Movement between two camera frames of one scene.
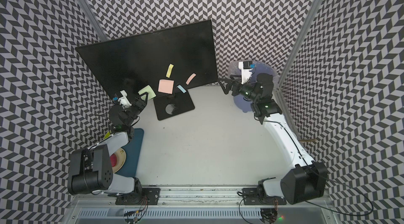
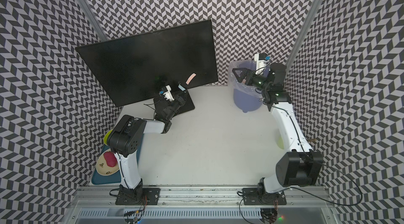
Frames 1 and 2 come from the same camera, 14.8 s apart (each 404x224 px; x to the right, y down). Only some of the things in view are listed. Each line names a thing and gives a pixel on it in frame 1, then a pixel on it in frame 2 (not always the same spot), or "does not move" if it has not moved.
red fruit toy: [113, 160] does not move
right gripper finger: [229, 88] → [246, 80]
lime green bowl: [107, 134] does not move
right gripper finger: [227, 81] → [244, 71]
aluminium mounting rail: [194, 195] does not move
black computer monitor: [165, 60] does not move
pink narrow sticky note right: [190, 78] does not move
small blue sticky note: [182, 89] does not move
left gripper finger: [141, 102] → [181, 92]
